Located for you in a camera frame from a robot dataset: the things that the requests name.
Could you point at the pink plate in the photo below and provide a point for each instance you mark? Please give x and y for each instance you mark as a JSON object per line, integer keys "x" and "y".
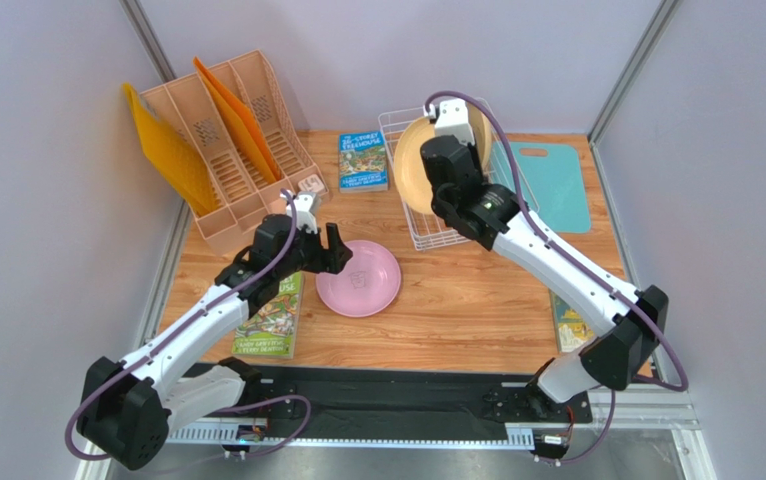
{"x": 367, "y": 285}

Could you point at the pink desk file organizer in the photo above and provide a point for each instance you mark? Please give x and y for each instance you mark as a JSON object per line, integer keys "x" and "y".
{"x": 245, "y": 198}

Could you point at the teal cutting board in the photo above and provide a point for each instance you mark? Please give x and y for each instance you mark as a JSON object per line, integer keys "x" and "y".
{"x": 553, "y": 185}

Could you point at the yellow plate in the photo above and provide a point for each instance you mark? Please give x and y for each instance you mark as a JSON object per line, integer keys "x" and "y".
{"x": 483, "y": 134}
{"x": 409, "y": 173}

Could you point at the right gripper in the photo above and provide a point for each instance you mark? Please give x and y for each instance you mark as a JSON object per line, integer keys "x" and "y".
{"x": 442, "y": 163}

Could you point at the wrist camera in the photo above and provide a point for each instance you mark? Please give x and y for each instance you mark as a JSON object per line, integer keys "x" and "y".
{"x": 302, "y": 209}
{"x": 451, "y": 118}

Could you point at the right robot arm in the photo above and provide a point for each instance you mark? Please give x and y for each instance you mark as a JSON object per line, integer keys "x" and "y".
{"x": 627, "y": 322}

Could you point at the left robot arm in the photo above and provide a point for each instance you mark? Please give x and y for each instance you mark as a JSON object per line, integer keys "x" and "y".
{"x": 130, "y": 407}

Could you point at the green treehouse book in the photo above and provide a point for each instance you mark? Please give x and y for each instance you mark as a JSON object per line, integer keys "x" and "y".
{"x": 272, "y": 331}

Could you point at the orange file folder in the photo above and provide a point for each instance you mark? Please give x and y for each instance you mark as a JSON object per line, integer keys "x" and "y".
{"x": 241, "y": 125}

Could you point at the yellow file folder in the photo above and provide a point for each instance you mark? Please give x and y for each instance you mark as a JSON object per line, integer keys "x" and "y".
{"x": 177, "y": 161}

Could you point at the white power adapter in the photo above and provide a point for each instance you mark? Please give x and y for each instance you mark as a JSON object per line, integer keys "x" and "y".
{"x": 312, "y": 183}

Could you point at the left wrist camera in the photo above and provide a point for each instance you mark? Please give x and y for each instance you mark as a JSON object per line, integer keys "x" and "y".
{"x": 302, "y": 209}

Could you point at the yellow book at right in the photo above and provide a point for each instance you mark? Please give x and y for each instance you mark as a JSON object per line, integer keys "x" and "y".
{"x": 571, "y": 330}

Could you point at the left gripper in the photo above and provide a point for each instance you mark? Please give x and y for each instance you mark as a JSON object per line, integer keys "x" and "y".
{"x": 332, "y": 260}

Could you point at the blue treehouse book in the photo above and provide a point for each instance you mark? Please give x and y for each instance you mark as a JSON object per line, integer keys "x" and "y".
{"x": 362, "y": 164}

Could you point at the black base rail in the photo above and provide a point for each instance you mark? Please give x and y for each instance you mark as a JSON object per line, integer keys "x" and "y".
{"x": 358, "y": 404}

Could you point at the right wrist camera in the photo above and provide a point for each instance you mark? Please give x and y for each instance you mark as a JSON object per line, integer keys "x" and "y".
{"x": 451, "y": 118}

